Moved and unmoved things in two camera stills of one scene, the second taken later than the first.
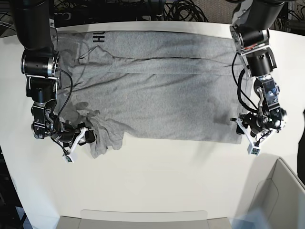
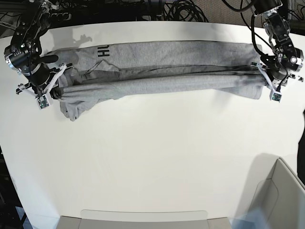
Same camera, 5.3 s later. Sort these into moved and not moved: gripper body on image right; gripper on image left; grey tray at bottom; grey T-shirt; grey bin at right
Moved: gripper on image left; gripper body on image right; grey T-shirt
Not moved: grey tray at bottom; grey bin at right
